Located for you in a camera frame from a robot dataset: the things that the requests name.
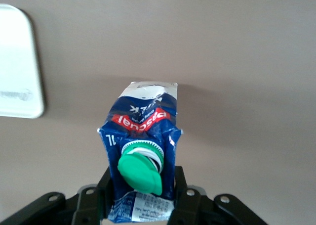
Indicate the cream rabbit print tray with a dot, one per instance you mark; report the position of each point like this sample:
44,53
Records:
17,61

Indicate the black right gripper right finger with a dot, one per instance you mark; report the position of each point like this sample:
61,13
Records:
197,207

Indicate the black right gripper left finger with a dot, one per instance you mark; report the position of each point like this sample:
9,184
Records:
86,202

